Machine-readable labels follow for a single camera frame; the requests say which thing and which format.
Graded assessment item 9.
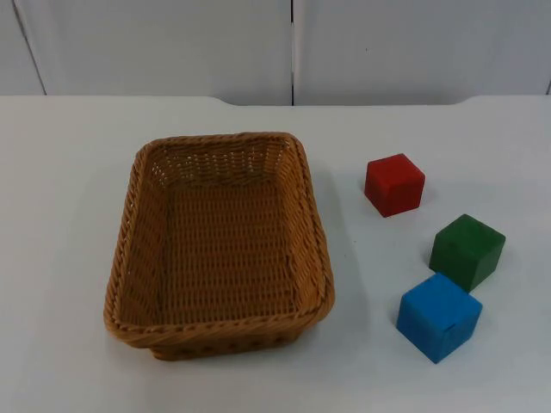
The red cube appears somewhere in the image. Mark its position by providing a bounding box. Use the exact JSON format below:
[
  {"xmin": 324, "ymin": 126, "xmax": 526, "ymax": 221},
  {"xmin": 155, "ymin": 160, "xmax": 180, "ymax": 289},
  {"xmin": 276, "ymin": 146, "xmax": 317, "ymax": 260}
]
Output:
[{"xmin": 363, "ymin": 152, "xmax": 427, "ymax": 219}]

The blue cube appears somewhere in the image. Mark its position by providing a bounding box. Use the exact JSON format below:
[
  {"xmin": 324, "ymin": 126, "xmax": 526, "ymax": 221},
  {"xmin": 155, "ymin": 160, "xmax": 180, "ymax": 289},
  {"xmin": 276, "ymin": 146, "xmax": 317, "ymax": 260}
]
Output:
[{"xmin": 396, "ymin": 272, "xmax": 484, "ymax": 365}]

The pale brown wicker basket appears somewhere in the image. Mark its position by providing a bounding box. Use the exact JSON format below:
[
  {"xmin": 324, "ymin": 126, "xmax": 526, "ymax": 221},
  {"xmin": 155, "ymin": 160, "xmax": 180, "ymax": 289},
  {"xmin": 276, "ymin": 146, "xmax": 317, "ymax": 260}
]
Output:
[{"xmin": 102, "ymin": 131, "xmax": 336, "ymax": 361}]

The green cube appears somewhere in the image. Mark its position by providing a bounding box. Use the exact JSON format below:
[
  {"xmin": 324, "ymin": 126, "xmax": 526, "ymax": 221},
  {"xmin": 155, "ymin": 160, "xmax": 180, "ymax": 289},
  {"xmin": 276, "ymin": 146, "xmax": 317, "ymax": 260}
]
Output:
[{"xmin": 428, "ymin": 213, "xmax": 507, "ymax": 293}]

